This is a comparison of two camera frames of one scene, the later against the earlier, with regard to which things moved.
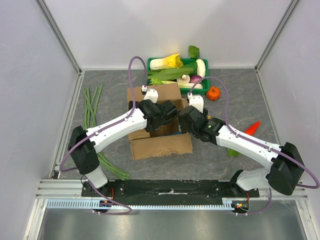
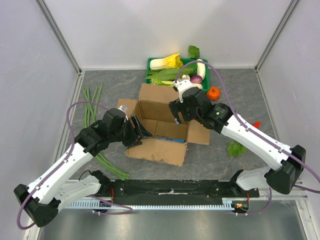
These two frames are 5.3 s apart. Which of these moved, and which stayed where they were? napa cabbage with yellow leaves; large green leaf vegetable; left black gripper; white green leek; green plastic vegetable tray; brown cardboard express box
Moved: left black gripper; brown cardboard express box
Stayed: napa cabbage with yellow leaves; green plastic vegetable tray; white green leek; large green leaf vegetable
